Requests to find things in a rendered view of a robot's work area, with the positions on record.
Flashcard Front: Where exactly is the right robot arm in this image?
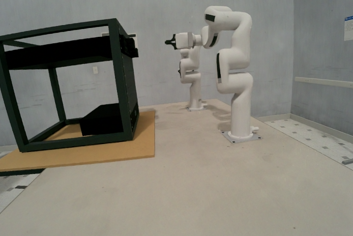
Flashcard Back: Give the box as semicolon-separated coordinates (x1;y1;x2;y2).
179;46;207;110

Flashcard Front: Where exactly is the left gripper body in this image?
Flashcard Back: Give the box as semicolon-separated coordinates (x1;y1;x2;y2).
175;33;190;50

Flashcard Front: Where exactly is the tan flat board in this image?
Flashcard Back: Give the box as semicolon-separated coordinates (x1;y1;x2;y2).
0;111;155;172

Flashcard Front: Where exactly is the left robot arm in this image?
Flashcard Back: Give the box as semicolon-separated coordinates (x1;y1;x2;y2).
187;6;259;140

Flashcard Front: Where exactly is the dark green open box frame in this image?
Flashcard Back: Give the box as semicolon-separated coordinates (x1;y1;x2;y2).
0;18;138;152

